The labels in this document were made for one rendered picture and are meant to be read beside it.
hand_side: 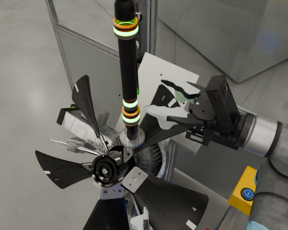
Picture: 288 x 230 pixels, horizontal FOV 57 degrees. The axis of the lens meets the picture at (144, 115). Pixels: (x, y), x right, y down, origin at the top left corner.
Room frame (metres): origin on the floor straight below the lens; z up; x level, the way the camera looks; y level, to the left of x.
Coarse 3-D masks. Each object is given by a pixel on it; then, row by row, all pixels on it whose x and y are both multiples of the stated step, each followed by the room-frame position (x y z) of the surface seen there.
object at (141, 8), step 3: (135, 0) 1.00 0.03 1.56; (138, 0) 1.00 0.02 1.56; (141, 0) 1.00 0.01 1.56; (144, 0) 1.00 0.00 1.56; (135, 3) 1.00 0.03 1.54; (141, 3) 1.00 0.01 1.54; (144, 3) 1.00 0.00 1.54; (141, 6) 1.00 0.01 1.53; (144, 6) 1.00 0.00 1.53; (141, 9) 1.00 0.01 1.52; (144, 9) 1.00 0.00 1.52
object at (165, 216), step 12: (144, 180) 0.42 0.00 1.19; (156, 180) 0.42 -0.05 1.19; (144, 192) 0.38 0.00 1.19; (156, 192) 0.38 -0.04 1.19; (168, 192) 0.38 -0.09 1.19; (180, 192) 0.38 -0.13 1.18; (192, 192) 0.38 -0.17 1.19; (144, 204) 0.34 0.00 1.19; (156, 204) 0.34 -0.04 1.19; (168, 204) 0.34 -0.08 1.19; (180, 204) 0.34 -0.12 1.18; (192, 204) 0.34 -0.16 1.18; (204, 204) 0.34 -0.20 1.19; (156, 216) 0.30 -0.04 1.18; (168, 216) 0.30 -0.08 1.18; (180, 216) 0.30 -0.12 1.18; (192, 216) 0.30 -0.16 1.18; (156, 228) 0.26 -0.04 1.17; (168, 228) 0.26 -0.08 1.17; (180, 228) 0.26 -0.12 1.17
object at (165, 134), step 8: (160, 88) 0.66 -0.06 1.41; (160, 96) 0.63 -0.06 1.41; (168, 96) 0.61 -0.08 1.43; (152, 104) 0.63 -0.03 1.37; (160, 104) 0.60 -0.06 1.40; (176, 104) 0.56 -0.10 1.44; (144, 120) 0.59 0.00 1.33; (152, 120) 0.56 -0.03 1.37; (144, 128) 0.55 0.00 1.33; (152, 128) 0.52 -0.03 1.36; (160, 128) 0.51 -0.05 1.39; (176, 128) 0.48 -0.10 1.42; (184, 128) 0.47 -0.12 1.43; (152, 136) 0.50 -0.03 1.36; (160, 136) 0.48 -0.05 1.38; (168, 136) 0.47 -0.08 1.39; (144, 144) 0.48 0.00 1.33; (152, 144) 0.47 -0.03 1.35; (136, 152) 0.47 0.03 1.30
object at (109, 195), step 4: (116, 184) 0.44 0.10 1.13; (120, 184) 0.44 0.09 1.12; (104, 188) 0.42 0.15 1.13; (108, 188) 0.42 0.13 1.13; (112, 188) 0.42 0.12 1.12; (116, 188) 0.42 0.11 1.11; (120, 188) 0.43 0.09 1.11; (108, 192) 0.41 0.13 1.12; (116, 192) 0.41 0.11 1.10; (120, 192) 0.42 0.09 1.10; (104, 196) 0.40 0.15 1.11; (108, 196) 0.40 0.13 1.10; (112, 196) 0.40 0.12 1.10; (116, 196) 0.40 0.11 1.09; (120, 196) 0.41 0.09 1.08
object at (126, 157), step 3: (126, 147) 0.53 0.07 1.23; (123, 150) 0.53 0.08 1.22; (126, 150) 0.52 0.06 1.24; (129, 150) 0.51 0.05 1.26; (126, 153) 0.50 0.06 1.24; (129, 153) 0.49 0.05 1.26; (132, 153) 0.48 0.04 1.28; (126, 156) 0.49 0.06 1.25; (129, 156) 0.47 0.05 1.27; (126, 159) 0.47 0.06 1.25
